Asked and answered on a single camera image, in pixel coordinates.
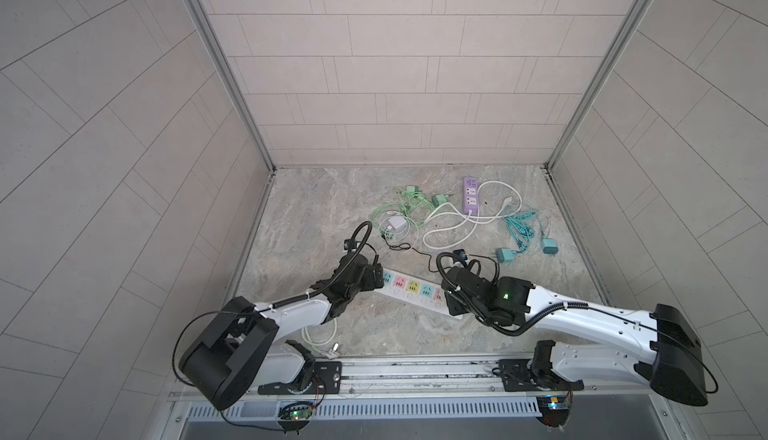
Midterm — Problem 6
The aluminium mounting rail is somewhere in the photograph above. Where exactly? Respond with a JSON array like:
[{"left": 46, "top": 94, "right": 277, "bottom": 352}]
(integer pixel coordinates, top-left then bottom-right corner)
[{"left": 172, "top": 354, "right": 653, "bottom": 428}]

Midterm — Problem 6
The white charger with white cable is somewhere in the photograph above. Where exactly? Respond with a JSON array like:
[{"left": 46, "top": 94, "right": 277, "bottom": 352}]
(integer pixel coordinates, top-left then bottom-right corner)
[{"left": 385, "top": 215, "right": 409, "bottom": 233}]

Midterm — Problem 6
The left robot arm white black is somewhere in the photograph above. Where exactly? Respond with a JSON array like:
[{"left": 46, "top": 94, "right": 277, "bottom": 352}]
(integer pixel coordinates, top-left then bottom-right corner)
[{"left": 171, "top": 254, "right": 384, "bottom": 411}]

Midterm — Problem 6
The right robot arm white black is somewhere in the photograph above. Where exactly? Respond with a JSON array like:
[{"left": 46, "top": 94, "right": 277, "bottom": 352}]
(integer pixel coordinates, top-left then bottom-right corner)
[{"left": 438, "top": 262, "right": 719, "bottom": 407}]

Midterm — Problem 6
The white multicolour power strip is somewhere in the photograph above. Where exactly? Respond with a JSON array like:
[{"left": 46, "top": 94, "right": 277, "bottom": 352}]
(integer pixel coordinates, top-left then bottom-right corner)
[{"left": 375, "top": 268, "right": 463, "bottom": 319}]

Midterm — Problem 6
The circuit board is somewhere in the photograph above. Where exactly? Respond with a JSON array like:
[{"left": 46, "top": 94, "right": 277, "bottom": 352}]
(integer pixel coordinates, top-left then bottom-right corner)
[
  {"left": 536, "top": 394, "right": 572, "bottom": 429},
  {"left": 278, "top": 401, "right": 315, "bottom": 421}
]

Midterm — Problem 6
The green charger plug centre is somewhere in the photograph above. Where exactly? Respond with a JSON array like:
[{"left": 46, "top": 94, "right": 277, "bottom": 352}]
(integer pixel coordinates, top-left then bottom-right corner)
[{"left": 432, "top": 194, "right": 450, "bottom": 207}]

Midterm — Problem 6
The black usb cable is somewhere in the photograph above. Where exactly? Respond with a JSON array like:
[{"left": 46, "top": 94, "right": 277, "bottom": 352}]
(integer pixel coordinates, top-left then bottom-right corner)
[{"left": 383, "top": 232, "right": 445, "bottom": 273}]

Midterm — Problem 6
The teal cable bundle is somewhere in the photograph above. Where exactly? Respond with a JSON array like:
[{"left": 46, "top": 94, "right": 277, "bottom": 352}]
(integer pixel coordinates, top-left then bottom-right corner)
[{"left": 502, "top": 208, "right": 541, "bottom": 254}]

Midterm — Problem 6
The green multi-head cable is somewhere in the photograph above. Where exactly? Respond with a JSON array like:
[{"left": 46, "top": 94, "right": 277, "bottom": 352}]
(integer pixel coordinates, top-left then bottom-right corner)
[{"left": 368, "top": 190, "right": 436, "bottom": 240}]

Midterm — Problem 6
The teal charger plug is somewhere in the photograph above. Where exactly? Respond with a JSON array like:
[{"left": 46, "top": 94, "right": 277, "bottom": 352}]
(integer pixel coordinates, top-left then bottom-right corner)
[
  {"left": 495, "top": 248, "right": 517, "bottom": 264},
  {"left": 541, "top": 237, "right": 559, "bottom": 255}
]

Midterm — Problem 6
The left circuit board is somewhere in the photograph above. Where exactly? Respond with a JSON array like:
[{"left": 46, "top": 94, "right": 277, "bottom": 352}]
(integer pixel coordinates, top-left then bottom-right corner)
[{"left": 278, "top": 401, "right": 315, "bottom": 421}]

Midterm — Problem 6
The right circuit board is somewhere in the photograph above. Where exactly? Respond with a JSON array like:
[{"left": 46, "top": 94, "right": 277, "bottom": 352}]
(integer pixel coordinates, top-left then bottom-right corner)
[{"left": 536, "top": 394, "right": 572, "bottom": 429}]

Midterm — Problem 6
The white usb cable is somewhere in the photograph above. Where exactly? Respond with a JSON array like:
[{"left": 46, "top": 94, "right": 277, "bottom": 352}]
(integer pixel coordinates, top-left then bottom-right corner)
[{"left": 377, "top": 210, "right": 421, "bottom": 249}]

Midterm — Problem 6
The teal charger plug left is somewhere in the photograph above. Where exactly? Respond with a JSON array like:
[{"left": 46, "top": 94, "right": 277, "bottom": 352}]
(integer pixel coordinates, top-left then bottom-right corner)
[{"left": 495, "top": 248, "right": 517, "bottom": 264}]

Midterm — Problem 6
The white purple strip cord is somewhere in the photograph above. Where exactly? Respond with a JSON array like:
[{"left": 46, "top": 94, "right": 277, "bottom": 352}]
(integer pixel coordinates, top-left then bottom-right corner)
[{"left": 421, "top": 180, "right": 524, "bottom": 250}]

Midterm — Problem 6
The purple power strip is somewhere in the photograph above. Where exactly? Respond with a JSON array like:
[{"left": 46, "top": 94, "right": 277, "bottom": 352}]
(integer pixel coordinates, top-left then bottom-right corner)
[{"left": 462, "top": 176, "right": 479, "bottom": 216}]

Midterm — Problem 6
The teal charger plug right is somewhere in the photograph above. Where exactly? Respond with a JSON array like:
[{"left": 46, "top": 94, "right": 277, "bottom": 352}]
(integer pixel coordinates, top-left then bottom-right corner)
[{"left": 541, "top": 237, "right": 559, "bottom": 255}]

